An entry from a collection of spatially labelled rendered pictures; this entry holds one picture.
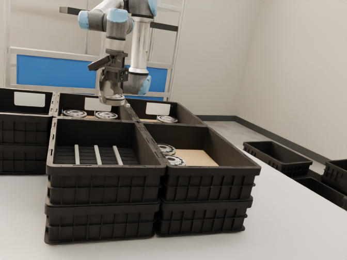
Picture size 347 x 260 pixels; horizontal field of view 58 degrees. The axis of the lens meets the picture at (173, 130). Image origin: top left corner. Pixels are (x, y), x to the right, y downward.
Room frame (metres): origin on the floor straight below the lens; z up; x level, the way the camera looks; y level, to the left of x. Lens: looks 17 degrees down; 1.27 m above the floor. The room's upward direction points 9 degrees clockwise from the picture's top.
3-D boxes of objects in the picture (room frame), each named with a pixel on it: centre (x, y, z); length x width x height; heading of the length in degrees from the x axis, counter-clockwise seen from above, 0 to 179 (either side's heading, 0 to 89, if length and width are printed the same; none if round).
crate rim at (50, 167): (0.89, 0.21, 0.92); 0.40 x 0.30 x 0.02; 21
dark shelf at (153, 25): (3.49, 0.73, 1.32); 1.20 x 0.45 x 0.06; 121
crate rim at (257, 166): (1.00, -0.07, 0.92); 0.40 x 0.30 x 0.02; 21
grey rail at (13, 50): (3.19, 0.84, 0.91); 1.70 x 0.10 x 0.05; 121
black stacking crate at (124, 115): (1.27, 0.35, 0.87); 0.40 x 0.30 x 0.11; 21
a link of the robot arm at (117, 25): (1.25, 0.28, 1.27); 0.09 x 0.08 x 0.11; 177
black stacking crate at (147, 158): (0.89, 0.21, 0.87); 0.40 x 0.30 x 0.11; 21
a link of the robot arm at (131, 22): (1.35, 0.29, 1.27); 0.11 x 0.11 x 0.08; 87
